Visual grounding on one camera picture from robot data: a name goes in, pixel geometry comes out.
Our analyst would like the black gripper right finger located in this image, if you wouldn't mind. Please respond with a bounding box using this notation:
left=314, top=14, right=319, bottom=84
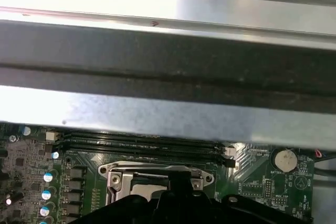
left=181, top=172, right=314, bottom=224

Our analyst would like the metal socket cover frame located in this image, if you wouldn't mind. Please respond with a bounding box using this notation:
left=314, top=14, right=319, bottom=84
left=106, top=167, right=204, bottom=207

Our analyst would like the silver coin battery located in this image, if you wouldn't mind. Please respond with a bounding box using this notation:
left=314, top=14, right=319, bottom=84
left=274, top=149, right=299, bottom=173

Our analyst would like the black open PC case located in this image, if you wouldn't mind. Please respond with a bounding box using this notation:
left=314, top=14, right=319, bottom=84
left=0, top=19, right=336, bottom=156

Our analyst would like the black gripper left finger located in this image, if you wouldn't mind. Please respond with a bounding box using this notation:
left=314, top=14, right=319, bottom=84
left=69, top=172, right=182, bottom=224

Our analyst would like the silver square CPU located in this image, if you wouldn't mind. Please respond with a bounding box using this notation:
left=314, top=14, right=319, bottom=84
left=131, top=175, right=171, bottom=199

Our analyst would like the black RAM slot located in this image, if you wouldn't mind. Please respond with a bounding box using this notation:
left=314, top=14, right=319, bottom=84
left=58, top=130, right=224, bottom=148
left=53, top=141, right=236, bottom=168

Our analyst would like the thin wire locking lever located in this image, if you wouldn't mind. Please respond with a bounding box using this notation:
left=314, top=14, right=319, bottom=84
left=112, top=163, right=190, bottom=172

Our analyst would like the CPU socket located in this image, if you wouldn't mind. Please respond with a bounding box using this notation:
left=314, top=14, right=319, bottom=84
left=98, top=160, right=215, bottom=209

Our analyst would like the green motherboard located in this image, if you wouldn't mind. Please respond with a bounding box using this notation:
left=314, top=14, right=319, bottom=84
left=0, top=121, right=316, bottom=224

